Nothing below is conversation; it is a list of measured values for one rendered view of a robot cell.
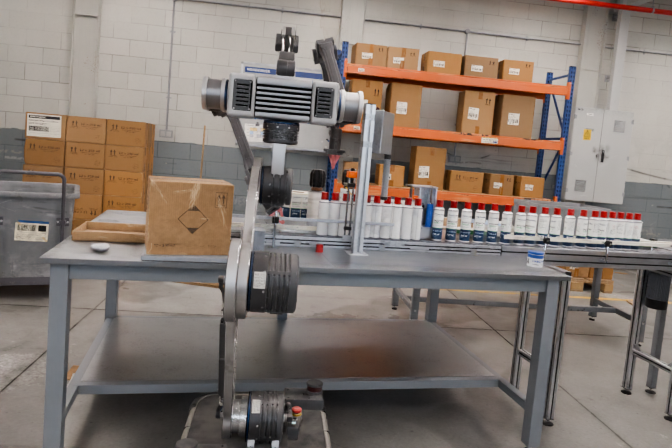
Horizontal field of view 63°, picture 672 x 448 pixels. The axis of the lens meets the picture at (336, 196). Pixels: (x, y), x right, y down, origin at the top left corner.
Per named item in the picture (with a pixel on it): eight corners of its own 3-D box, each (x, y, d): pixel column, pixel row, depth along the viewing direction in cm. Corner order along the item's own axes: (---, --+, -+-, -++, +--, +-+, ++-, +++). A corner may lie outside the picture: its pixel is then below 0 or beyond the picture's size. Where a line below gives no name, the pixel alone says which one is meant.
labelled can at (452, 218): (452, 241, 276) (456, 200, 275) (457, 242, 271) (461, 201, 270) (443, 240, 275) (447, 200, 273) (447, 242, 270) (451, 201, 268)
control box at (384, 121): (391, 154, 257) (395, 114, 255) (380, 153, 241) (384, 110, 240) (370, 152, 261) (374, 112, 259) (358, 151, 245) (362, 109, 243)
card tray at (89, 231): (155, 233, 253) (156, 224, 253) (149, 243, 228) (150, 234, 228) (85, 230, 246) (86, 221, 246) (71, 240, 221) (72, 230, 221)
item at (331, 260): (444, 231, 364) (444, 228, 364) (571, 281, 237) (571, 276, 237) (107, 213, 316) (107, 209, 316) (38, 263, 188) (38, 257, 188)
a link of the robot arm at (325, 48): (310, 32, 236) (333, 28, 237) (312, 52, 248) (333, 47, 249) (335, 121, 220) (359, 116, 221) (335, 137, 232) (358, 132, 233)
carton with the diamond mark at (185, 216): (219, 243, 231) (224, 179, 229) (229, 255, 209) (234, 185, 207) (144, 242, 220) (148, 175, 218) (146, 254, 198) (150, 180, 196)
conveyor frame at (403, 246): (490, 251, 285) (491, 242, 285) (501, 255, 274) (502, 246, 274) (158, 236, 247) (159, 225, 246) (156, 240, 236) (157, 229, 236)
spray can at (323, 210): (325, 234, 261) (328, 191, 259) (328, 236, 256) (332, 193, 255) (314, 234, 260) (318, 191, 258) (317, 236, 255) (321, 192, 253)
